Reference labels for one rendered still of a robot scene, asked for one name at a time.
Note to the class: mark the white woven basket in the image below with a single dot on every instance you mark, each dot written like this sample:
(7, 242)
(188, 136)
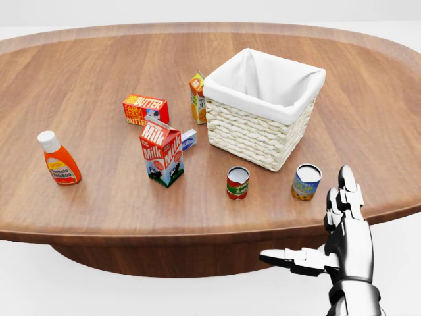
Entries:
(263, 110)

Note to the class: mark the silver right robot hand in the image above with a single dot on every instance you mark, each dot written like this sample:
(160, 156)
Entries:
(354, 237)

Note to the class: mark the red butter box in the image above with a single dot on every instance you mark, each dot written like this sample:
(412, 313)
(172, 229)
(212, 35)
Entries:
(144, 108)

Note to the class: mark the small blue white box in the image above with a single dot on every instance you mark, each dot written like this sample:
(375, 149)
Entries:
(190, 140)

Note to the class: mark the tomato sauce can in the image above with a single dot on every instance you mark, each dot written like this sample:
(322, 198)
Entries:
(237, 184)

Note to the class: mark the alphabet soup can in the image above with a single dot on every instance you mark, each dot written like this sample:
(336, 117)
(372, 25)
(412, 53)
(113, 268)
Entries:
(306, 183)

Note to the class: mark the red milk carton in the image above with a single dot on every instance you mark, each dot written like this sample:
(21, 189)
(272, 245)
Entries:
(162, 154)

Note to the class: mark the orange juice carton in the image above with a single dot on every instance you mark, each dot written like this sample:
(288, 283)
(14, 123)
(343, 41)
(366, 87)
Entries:
(197, 98)

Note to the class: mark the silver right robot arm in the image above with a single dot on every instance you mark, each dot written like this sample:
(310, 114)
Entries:
(356, 300)

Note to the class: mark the orange ketchup bottle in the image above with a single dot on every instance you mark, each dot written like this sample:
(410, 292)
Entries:
(60, 163)

